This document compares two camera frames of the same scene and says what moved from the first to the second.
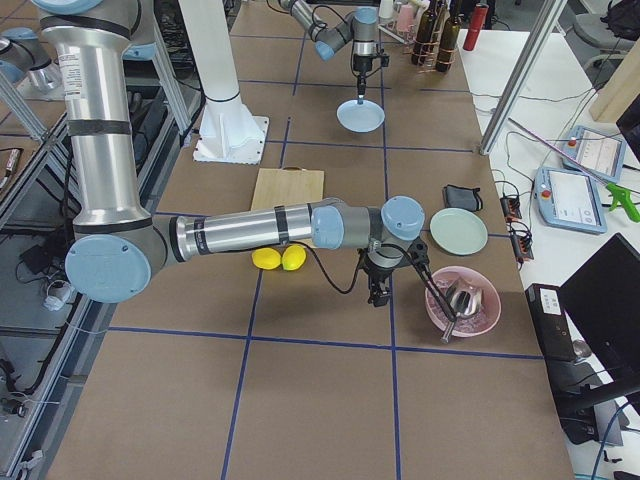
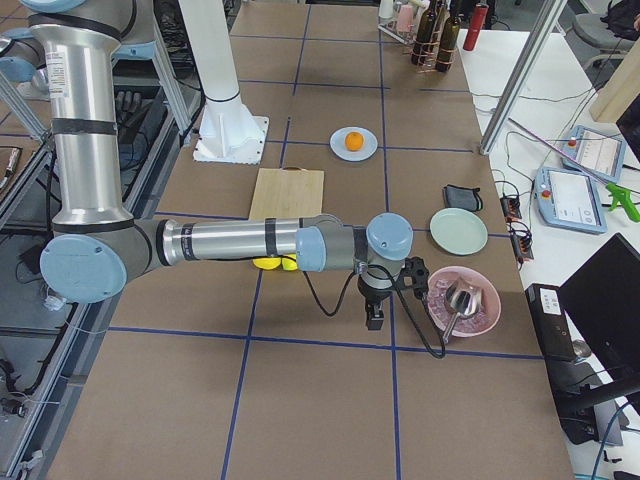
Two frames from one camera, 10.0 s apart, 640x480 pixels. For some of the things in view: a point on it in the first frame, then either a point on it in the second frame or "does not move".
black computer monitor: (602, 299) does not move
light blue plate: (360, 118) to (353, 143)
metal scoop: (464, 301) does not move
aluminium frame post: (523, 75) does not move
